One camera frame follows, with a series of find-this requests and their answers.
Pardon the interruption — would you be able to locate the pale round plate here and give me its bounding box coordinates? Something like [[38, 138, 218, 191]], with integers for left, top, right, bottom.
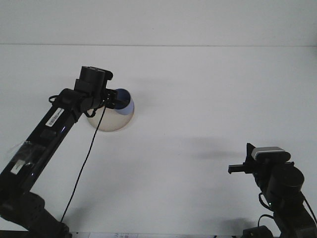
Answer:
[[86, 99, 136, 133]]

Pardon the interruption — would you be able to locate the white printed paper sheet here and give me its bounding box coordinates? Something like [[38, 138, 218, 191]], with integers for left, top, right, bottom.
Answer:
[[74, 232, 142, 238]]

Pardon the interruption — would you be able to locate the pale grey camera box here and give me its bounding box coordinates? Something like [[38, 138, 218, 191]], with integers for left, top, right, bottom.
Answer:
[[250, 146, 292, 163]]

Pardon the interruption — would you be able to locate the thin black cable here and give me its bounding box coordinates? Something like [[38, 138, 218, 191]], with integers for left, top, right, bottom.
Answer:
[[257, 192, 317, 230], [60, 105, 107, 223]]

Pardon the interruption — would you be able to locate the pale blue cup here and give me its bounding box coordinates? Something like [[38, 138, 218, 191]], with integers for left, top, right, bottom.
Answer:
[[115, 88, 136, 116]]

